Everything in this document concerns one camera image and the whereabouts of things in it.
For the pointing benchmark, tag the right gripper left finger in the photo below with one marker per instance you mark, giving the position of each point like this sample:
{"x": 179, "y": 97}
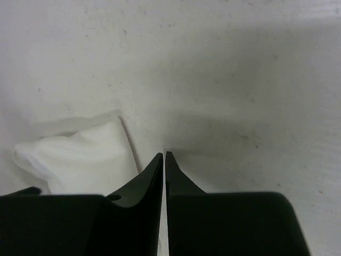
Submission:
{"x": 126, "y": 222}

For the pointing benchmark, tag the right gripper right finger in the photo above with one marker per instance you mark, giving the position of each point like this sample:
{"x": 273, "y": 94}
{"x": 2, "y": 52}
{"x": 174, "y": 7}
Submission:
{"x": 257, "y": 223}

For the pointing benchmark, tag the white tank top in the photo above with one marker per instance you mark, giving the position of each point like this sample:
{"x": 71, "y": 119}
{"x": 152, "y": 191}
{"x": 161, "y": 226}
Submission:
{"x": 96, "y": 160}

